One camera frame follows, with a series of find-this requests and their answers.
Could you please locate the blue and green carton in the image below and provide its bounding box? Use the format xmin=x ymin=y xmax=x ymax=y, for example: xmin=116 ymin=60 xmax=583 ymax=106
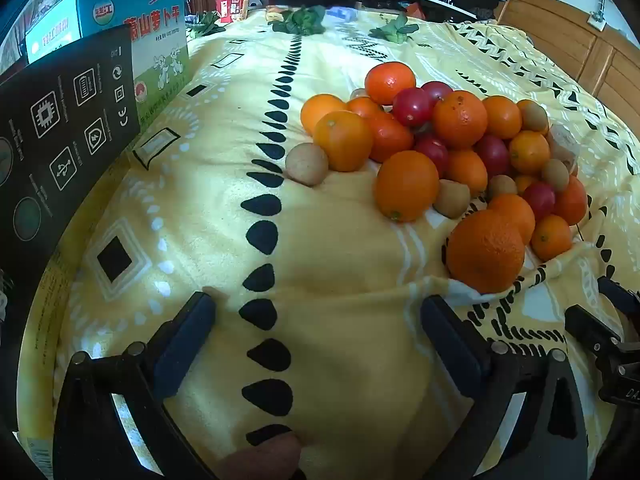
xmin=25 ymin=0 xmax=192 ymax=136

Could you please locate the black printed box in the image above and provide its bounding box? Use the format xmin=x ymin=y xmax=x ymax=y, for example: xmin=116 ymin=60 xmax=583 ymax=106
xmin=0 ymin=25 xmax=142 ymax=341

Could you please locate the wooden headboard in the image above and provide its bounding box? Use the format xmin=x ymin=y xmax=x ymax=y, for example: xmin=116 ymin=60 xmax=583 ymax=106
xmin=495 ymin=0 xmax=640 ymax=133

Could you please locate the pile of oranges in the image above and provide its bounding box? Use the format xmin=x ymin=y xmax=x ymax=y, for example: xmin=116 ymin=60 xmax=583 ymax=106
xmin=300 ymin=61 xmax=589 ymax=262

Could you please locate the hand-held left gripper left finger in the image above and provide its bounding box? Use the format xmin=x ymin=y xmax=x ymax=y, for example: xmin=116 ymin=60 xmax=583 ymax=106
xmin=52 ymin=291 xmax=217 ymax=480

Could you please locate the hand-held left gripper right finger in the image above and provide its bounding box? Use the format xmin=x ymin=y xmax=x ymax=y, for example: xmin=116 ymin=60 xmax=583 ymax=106
xmin=420 ymin=295 xmax=588 ymax=480

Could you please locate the person's left hand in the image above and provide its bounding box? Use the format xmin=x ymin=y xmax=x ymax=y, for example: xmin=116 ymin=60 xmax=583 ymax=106
xmin=217 ymin=432 xmax=303 ymax=480

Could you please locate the green leafy vegetable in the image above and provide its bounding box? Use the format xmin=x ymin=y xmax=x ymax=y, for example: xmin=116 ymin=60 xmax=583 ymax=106
xmin=272 ymin=5 xmax=328 ymax=37
xmin=369 ymin=14 xmax=421 ymax=46
xmin=186 ymin=10 xmax=227 ymax=40

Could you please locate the large single orange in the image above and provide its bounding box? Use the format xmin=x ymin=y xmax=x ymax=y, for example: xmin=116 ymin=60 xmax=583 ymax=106
xmin=445 ymin=208 xmax=527 ymax=295

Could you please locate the small red box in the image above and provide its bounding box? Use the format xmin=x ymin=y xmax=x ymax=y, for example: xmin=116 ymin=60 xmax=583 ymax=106
xmin=215 ymin=0 xmax=251 ymax=23

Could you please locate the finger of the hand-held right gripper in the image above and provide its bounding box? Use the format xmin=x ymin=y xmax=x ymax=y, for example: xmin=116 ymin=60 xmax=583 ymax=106
xmin=565 ymin=305 xmax=622 ymax=357
xmin=597 ymin=276 xmax=640 ymax=317

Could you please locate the yellow patterned blanket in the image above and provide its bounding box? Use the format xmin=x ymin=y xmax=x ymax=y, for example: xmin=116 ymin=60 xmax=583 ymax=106
xmin=20 ymin=7 xmax=640 ymax=480

